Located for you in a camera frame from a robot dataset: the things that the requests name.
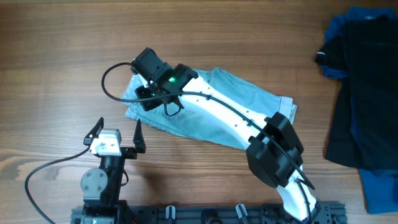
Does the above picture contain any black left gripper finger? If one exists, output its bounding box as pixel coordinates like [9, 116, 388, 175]
[83, 117, 104, 146]
[132, 119, 146, 153]

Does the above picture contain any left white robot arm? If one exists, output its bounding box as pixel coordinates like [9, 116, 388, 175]
[71, 118, 146, 224]

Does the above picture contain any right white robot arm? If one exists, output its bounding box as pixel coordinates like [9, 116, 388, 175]
[131, 48, 317, 223]

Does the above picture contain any black folded garment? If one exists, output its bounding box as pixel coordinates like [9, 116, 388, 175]
[315, 15, 397, 170]

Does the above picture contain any blue folded garment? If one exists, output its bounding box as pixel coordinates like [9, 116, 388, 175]
[315, 7, 397, 214]

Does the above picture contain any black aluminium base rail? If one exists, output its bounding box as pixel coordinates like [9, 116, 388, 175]
[70, 202, 348, 224]

